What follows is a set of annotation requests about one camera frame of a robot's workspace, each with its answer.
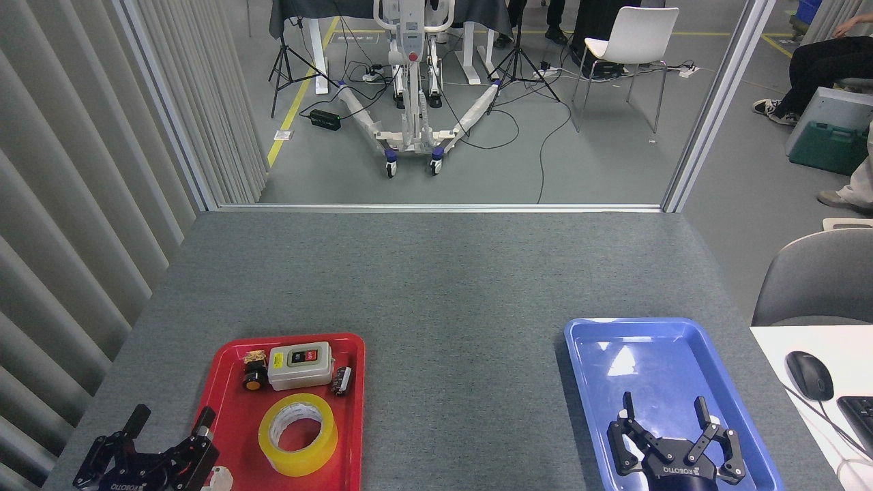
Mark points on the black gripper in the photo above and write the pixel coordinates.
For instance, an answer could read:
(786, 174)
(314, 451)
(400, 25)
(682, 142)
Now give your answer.
(136, 477)
(682, 477)

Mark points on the yellow tape roll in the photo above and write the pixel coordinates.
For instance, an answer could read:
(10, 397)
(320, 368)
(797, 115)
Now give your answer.
(300, 467)

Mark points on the white block with red part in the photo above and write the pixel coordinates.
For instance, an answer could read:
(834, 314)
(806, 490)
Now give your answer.
(221, 480)

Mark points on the blue plastic tray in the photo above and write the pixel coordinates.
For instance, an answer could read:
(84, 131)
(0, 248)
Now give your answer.
(655, 361)

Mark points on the red plastic tray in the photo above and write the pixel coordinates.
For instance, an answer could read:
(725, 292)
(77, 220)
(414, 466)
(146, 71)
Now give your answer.
(239, 423)

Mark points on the black push button orange cap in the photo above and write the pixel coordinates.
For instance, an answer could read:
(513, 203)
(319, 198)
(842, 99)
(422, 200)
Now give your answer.
(254, 377)

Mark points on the black computer mouse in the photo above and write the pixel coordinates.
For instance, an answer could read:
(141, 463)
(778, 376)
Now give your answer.
(809, 375)

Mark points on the black keyboard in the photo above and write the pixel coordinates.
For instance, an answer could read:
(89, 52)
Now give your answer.
(859, 419)

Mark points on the white desk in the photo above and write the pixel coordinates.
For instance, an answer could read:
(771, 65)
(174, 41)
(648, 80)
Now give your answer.
(846, 354)

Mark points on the grey office chair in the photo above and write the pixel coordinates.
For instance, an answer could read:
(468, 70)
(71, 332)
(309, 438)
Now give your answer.
(818, 279)

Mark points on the cream flat board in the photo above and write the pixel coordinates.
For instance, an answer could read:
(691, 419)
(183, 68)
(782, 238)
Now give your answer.
(846, 224)

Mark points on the standing person's leg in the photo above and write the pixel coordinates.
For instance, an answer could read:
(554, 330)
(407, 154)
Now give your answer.
(861, 184)

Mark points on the green tool case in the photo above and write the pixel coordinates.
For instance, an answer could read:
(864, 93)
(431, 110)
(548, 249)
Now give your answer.
(825, 150)

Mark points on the black power adapter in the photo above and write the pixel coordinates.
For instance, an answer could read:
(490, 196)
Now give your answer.
(324, 119)

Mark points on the white power strip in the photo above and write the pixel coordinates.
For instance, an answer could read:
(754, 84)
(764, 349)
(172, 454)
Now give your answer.
(545, 70)
(372, 75)
(689, 69)

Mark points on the grey metal box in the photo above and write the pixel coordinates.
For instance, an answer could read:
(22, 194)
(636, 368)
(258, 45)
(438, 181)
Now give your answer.
(839, 106)

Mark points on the seated person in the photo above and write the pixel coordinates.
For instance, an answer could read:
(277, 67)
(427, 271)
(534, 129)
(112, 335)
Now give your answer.
(818, 61)

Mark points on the white chair metal legs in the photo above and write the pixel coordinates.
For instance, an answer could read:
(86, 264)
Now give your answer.
(641, 31)

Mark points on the black tripod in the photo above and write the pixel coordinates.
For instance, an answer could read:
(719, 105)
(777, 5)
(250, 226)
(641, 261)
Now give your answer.
(283, 48)
(518, 48)

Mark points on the white stand on wheels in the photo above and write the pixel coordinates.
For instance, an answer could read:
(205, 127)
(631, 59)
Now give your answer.
(409, 102)

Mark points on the person in black shoes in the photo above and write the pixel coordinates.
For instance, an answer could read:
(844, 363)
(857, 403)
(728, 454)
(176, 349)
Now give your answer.
(556, 13)

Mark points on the blue bin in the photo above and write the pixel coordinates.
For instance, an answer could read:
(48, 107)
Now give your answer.
(808, 12)

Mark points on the grey switch box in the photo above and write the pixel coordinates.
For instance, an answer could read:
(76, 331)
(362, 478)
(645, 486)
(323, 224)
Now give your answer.
(300, 374)

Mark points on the small black toggle switch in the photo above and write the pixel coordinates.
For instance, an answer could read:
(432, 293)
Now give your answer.
(340, 380)

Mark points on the silver rail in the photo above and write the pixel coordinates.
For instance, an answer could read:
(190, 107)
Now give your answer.
(436, 207)

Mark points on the silver post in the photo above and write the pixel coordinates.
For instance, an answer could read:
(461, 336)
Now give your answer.
(718, 102)
(167, 102)

